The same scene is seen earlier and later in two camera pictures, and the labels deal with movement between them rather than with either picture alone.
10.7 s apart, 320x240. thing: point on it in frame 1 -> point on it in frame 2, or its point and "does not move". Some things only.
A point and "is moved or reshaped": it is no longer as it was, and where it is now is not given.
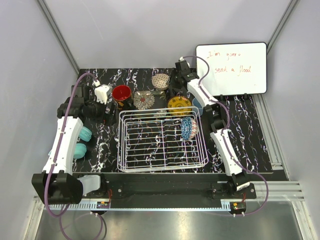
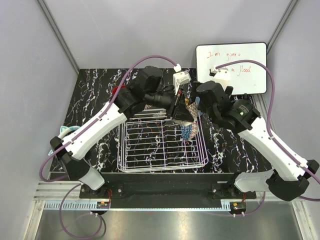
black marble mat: [149, 129] does not move
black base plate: [167, 187] does not move
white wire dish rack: [160, 139] does not move
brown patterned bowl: [160, 81] is moved or reshaped
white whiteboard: [234, 68] does not move
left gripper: [110, 117] -> [180, 111]
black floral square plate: [146, 99] is moved or reshaped
